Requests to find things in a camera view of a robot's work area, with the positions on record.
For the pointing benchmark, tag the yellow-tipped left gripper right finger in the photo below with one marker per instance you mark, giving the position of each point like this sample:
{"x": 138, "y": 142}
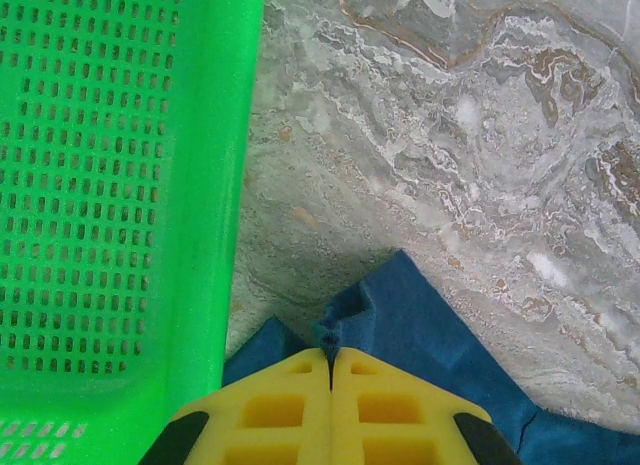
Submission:
{"x": 400, "y": 420}

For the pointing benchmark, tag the green plastic basket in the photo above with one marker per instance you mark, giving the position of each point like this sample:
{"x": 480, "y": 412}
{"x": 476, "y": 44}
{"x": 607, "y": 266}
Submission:
{"x": 100, "y": 185}

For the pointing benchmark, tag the navy blue t-shirt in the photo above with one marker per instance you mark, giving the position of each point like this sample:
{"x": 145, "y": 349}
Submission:
{"x": 410, "y": 325}

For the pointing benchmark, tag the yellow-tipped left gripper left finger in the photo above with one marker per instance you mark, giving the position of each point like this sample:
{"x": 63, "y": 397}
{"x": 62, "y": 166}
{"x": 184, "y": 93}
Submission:
{"x": 280, "y": 420}

